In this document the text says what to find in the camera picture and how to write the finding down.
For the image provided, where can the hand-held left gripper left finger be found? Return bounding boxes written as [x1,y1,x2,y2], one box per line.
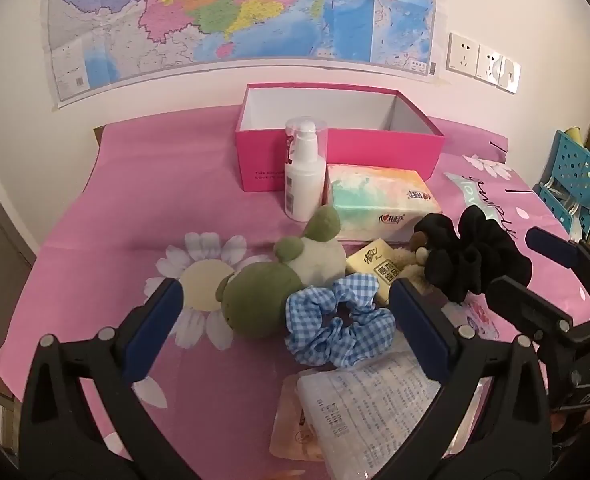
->
[19,276,201,480]

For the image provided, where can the pink face mask sachet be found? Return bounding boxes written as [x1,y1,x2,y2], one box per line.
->
[269,371,327,462]

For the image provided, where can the white pump lotion bottle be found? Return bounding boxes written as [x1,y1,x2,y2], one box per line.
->
[282,116,328,222]

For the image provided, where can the blue gingham scrunchie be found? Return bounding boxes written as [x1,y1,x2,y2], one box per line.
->
[284,274,397,367]

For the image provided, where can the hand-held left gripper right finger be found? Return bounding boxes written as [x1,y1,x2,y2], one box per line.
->
[372,277,551,480]

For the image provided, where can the black scrunchie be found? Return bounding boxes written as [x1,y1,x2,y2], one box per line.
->
[412,206,532,305]

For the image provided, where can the yellow pocket tissue packet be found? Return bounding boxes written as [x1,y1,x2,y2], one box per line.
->
[345,239,416,306]

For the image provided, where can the white plastic wipes packet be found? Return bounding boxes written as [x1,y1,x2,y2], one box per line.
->
[295,345,443,480]

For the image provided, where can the green frog plush toy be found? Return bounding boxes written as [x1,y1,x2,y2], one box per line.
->
[216,205,348,339]

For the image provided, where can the beige teddy bear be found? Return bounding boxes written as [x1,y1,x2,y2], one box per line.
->
[387,232,443,296]

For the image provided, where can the blue perforated plastic basket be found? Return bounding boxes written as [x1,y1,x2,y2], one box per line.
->
[532,129,590,233]

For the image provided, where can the pastel soft tissue pack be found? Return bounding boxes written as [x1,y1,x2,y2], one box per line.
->
[321,162,443,243]

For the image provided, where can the pink cardboard box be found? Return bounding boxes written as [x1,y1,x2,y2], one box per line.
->
[234,83,445,193]

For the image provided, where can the colourful wall map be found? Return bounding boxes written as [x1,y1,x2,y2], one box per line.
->
[41,0,438,109]

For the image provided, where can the pink floral tablecloth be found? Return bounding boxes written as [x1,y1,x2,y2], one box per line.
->
[0,102,590,480]

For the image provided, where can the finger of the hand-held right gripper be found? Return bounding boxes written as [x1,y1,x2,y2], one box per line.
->
[524,226,590,281]
[484,274,583,356]

